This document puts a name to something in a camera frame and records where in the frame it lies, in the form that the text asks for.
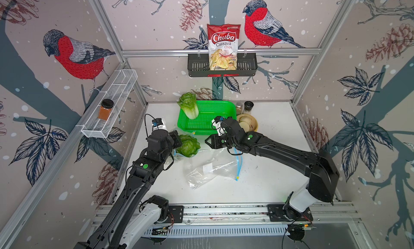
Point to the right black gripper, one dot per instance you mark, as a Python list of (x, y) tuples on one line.
[(213, 140)]

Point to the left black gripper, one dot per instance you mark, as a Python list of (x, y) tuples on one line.
[(173, 135)]

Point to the chinese cabbage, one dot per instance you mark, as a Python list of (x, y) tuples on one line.
[(189, 148), (184, 138), (188, 104)]

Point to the clear zipper bag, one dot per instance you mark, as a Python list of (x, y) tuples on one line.
[(177, 156), (209, 164)]

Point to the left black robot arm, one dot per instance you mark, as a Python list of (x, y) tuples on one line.
[(120, 230)]

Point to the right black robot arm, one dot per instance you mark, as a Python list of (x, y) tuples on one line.
[(320, 169)]

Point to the upright chinese cabbage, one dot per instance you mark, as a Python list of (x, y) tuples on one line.
[(188, 104)]

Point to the red cassava chips bag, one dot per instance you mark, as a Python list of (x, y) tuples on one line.
[(223, 46)]

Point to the green plastic basket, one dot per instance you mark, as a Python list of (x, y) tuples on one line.
[(208, 110)]

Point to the white steamed bun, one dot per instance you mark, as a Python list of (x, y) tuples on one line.
[(247, 127)]

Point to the metal cap spice jar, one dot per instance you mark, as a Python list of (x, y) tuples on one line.
[(239, 108)]

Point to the yellow bamboo steamer bowl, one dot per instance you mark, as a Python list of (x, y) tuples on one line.
[(249, 119)]

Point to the black cap pepper grinder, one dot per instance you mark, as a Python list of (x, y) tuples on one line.
[(248, 106)]

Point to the orange spice jar black lid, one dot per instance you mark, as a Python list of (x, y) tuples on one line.
[(105, 109)]

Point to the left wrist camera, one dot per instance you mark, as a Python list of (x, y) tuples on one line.
[(158, 123)]

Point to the clear acrylic wall shelf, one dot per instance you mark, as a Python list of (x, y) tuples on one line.
[(118, 91)]

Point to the black wall basket shelf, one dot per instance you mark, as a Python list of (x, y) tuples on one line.
[(206, 66)]

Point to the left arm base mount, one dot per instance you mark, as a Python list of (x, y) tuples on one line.
[(171, 214)]

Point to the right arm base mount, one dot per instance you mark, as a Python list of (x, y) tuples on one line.
[(282, 213)]

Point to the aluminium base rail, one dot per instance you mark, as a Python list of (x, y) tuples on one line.
[(256, 213)]

